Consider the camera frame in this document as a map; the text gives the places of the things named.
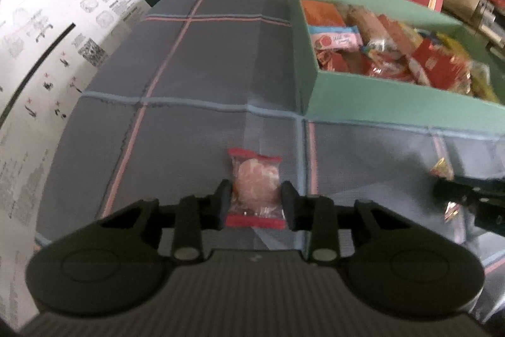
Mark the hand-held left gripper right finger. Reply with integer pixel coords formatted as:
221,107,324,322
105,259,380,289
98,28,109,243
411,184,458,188
279,181,415,264

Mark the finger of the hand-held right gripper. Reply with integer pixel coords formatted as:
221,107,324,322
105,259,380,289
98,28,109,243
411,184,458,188
432,179,505,231

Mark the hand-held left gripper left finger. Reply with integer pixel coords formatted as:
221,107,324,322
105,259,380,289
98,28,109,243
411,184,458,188
98,179,233,262

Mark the pink candy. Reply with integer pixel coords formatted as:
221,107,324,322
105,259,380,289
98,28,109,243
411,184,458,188
227,147,287,230

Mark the yellow red candy wrapper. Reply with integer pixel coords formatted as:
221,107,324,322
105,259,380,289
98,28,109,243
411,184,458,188
429,159,460,221

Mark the mint green cardboard box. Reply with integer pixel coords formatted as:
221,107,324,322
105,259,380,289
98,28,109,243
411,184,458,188
290,0,505,124

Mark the pile of assorted candy wrappers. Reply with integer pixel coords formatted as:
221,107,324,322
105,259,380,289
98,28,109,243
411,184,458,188
316,3,500,103

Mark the stack of books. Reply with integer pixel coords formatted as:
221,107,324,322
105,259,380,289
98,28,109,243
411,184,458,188
479,0,505,41

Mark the white printed instruction sheet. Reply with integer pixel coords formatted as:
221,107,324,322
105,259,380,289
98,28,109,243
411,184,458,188
0,0,151,326

